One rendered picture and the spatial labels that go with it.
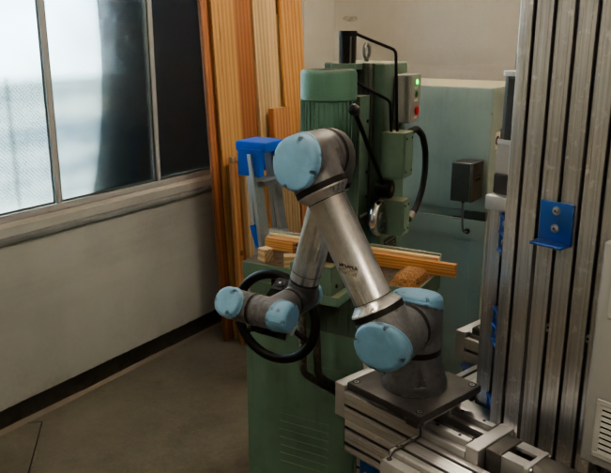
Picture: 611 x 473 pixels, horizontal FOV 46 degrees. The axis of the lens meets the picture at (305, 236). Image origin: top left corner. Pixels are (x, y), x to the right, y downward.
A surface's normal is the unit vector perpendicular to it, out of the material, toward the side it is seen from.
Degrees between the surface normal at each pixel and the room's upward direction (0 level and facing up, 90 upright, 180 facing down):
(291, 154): 83
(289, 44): 86
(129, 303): 90
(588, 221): 90
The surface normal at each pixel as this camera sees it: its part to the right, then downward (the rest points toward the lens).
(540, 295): -0.74, 0.18
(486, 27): -0.55, 0.22
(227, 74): 0.82, 0.10
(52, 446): 0.00, -0.96
